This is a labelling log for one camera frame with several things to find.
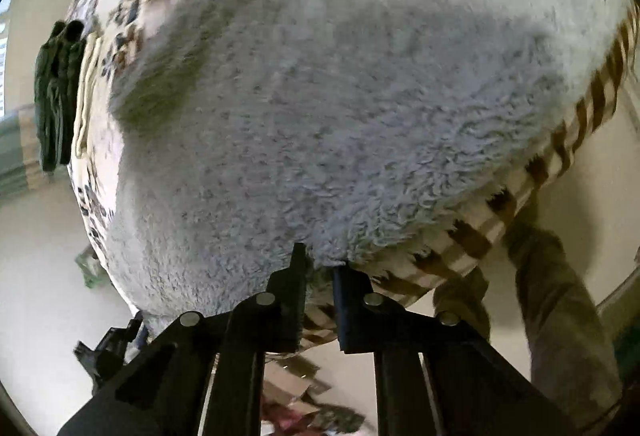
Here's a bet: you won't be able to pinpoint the brown white striped bed sheet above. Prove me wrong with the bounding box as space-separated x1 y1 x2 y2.
299 0 640 359

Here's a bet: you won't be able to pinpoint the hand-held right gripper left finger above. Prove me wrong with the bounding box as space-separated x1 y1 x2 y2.
56 243 308 436

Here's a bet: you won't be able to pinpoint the pale green striped cloth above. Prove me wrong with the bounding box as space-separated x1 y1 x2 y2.
0 105 52 198

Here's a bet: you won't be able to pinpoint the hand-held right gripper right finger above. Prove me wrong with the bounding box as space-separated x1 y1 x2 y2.
332 265 577 436

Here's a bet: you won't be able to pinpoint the dark patterned cloth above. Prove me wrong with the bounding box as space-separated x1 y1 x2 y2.
299 402 372 436

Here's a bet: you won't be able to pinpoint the leopard print blanket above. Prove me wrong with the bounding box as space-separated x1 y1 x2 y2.
66 0 246 269

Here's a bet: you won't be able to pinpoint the person's olive trouser leg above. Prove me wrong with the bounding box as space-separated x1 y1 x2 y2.
501 215 625 433

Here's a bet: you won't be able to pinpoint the small green object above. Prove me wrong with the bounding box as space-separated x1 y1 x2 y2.
74 247 105 290

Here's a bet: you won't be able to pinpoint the pink cloth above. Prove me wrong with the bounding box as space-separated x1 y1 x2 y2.
260 398 303 436

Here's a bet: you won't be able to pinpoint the dark green folded clothes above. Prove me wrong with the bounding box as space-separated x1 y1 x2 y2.
33 19 87 173

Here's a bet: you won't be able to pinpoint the cream folded cloth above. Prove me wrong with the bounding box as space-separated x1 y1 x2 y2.
73 32 104 159

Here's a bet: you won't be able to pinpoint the grey fluffy blanket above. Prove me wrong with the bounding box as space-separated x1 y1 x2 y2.
98 0 637 333

